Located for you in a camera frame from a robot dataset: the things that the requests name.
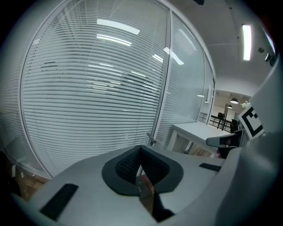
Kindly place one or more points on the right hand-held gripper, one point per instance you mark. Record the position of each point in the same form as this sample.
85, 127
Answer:
268, 92

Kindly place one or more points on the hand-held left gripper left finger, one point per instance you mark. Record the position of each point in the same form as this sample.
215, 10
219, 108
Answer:
110, 171

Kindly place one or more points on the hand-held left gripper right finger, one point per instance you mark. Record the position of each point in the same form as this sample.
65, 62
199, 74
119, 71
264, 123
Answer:
172, 174

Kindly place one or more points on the white flowering plant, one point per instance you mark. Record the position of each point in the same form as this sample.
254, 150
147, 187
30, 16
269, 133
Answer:
245, 104

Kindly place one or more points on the large black pendant lamp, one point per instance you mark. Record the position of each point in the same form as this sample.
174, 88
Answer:
234, 101

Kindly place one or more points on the black chair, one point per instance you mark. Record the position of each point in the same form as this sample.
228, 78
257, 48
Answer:
234, 125

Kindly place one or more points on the white desk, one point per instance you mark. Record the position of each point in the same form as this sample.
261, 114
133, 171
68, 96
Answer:
199, 130

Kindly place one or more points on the long ceiling light panel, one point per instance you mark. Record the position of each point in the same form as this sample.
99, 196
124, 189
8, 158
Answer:
247, 42

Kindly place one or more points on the black metal railing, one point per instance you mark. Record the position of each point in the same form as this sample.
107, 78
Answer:
215, 122

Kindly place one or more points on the wide white venetian blind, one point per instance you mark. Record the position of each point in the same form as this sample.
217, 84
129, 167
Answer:
88, 99

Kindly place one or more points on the narrow white venetian blind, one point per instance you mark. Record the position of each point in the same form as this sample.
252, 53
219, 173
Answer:
188, 72

